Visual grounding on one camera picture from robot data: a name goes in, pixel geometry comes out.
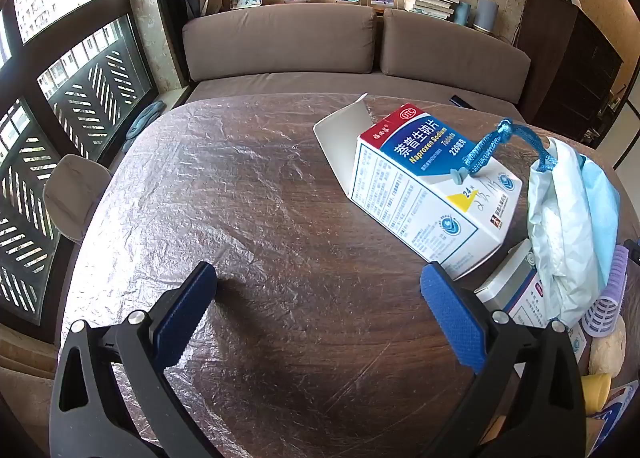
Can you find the brown sofa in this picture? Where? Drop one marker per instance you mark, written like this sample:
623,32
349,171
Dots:
325,85

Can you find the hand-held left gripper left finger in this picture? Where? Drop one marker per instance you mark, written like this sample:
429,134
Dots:
185,309

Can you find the clear plastic table cover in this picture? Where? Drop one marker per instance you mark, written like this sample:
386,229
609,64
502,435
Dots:
250,198

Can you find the beige foam ball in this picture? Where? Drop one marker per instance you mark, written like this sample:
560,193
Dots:
607,350

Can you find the grey chair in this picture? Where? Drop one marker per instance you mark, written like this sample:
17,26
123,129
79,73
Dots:
75,193

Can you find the black remote control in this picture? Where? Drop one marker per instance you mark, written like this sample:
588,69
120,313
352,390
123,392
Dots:
461,101

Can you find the dark wooden cabinet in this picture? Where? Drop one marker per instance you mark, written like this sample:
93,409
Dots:
570,63

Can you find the yellow plastic object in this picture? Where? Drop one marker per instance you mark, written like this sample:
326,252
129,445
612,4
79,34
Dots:
595,390

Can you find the window with slatted railing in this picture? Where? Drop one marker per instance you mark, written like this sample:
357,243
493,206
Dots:
75,88

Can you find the white and blue medicine box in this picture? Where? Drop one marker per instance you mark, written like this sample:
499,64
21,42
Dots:
425,198

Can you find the purple hair roller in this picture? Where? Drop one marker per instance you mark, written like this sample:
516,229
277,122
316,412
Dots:
607,309

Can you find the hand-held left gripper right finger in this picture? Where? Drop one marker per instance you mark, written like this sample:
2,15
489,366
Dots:
455,319

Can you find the narrow brown sofa cushion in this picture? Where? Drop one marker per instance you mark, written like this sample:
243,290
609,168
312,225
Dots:
450,55

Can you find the small white medicine box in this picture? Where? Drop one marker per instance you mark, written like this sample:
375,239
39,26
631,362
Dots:
502,290

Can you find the wide brown sofa cushion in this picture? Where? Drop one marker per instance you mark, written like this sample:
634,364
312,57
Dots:
280,40

